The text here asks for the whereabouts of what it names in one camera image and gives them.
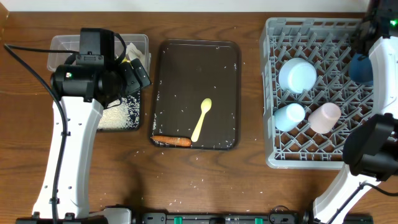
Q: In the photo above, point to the yellow green snack wrapper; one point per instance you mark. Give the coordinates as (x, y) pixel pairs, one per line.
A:
(126, 60)

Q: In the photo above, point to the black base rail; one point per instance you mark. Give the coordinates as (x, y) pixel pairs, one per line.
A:
(279, 214)

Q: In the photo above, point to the pink cup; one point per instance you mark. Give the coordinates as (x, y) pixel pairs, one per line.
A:
(323, 119)

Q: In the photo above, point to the white tissue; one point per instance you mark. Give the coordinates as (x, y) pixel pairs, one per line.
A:
(132, 52)

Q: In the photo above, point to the black rectangular tray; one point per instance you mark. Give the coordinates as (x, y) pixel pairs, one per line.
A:
(136, 118)

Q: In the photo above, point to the dark blue plate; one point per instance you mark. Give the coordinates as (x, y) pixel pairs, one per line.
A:
(360, 70)

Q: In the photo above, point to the pale yellow plastic spoon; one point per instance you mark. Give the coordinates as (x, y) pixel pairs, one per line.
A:
(205, 107)

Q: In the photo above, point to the clear plastic waste bin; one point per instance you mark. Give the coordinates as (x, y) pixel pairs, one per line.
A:
(72, 42)

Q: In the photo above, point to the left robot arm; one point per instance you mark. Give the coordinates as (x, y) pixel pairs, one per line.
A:
(87, 83)

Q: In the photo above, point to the light blue rice bowl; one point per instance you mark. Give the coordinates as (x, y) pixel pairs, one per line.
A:
(297, 75)

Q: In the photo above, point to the light blue cup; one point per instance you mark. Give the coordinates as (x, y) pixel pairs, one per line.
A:
(288, 117)

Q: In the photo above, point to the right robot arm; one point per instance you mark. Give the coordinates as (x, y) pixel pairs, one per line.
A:
(369, 154)

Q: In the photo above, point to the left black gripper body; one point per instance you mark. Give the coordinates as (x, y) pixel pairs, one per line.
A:
(121, 80)

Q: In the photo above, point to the orange carrot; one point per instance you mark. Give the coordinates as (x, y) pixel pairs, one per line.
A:
(177, 141)

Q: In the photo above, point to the grey dishwasher rack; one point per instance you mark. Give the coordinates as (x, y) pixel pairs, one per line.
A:
(327, 44)

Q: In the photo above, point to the dark brown serving tray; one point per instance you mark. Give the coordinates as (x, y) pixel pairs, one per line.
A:
(188, 72)

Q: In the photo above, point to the white rice pile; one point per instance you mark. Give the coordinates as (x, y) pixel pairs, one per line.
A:
(121, 115)

